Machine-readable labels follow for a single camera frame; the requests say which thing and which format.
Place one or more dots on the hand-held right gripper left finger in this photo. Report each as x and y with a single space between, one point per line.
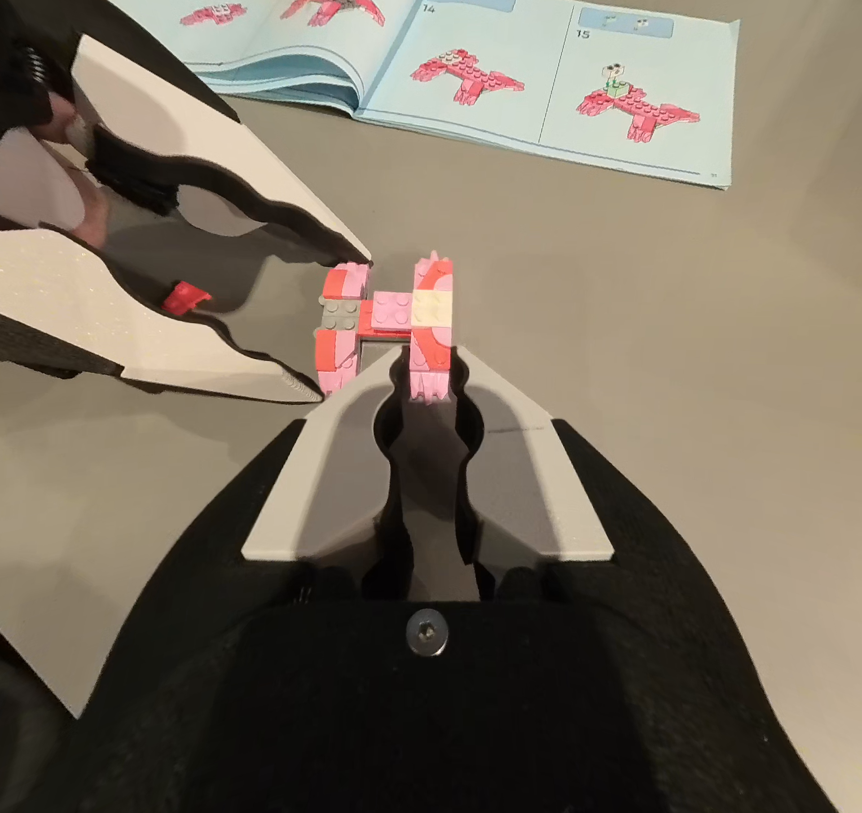
316 490

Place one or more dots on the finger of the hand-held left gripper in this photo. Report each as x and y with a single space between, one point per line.
81 315
202 139

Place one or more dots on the pink and red brick model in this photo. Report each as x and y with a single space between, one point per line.
390 308

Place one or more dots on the open light blue instruction booklet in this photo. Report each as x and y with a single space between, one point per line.
471 52

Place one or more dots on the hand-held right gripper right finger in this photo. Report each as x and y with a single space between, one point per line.
539 503

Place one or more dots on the small red brick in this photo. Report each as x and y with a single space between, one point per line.
183 298

